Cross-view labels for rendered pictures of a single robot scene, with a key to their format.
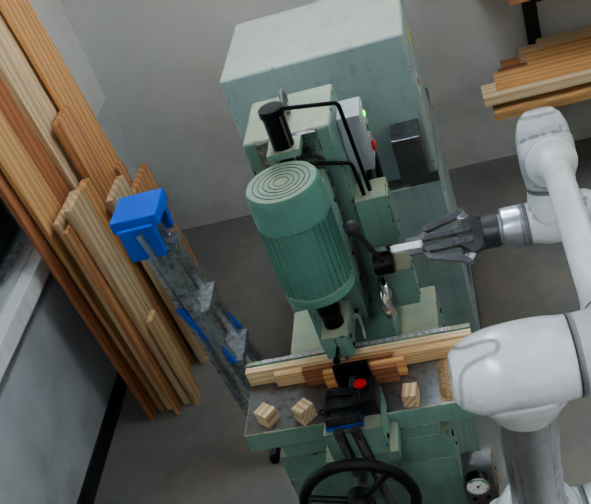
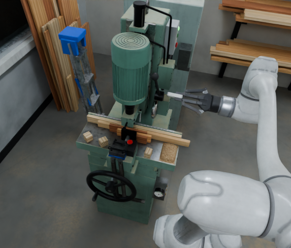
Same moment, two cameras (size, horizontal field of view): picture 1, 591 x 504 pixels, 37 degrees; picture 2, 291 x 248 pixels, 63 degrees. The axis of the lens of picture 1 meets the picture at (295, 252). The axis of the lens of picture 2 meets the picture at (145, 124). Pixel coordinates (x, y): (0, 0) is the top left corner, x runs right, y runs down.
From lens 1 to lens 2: 0.85 m
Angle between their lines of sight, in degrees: 12
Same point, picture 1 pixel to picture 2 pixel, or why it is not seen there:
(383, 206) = (169, 72)
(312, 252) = (132, 79)
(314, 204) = (142, 58)
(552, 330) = (258, 196)
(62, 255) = (42, 40)
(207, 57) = not seen: outside the picture
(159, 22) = not seen: outside the picture
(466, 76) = (206, 41)
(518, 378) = (226, 218)
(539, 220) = (240, 109)
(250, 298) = (107, 83)
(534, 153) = (258, 77)
